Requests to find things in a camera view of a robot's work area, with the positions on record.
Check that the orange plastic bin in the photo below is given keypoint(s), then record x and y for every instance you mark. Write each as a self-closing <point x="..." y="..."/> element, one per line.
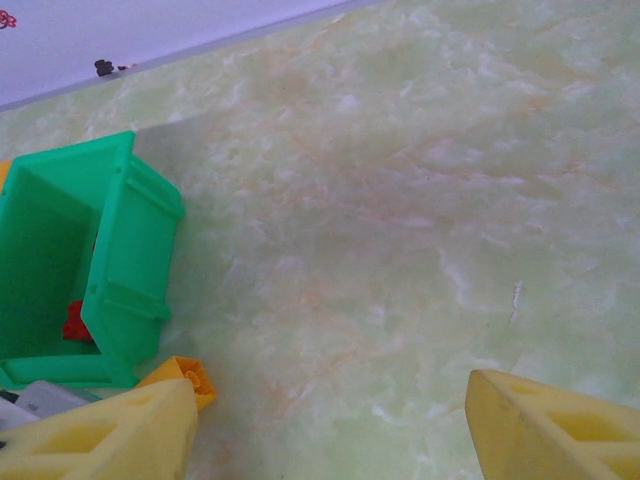
<point x="3" y="175"/>

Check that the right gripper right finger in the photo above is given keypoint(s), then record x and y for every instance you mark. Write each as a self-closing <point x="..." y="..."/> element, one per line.
<point x="550" y="440"/>

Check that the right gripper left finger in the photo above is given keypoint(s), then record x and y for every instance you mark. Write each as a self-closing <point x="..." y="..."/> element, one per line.
<point x="100" y="440"/>

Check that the orange-yellow lego brick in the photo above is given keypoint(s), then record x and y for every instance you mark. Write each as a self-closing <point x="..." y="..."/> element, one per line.
<point x="192" y="375"/>

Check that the red lego brick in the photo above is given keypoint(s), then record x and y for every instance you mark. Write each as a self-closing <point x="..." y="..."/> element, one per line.
<point x="76" y="325"/>

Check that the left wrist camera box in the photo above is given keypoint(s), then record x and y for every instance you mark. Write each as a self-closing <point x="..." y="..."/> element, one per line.
<point x="45" y="400"/>

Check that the green plastic bin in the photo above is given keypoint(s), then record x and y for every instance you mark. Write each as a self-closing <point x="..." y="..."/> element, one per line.
<point x="135" y="250"/>

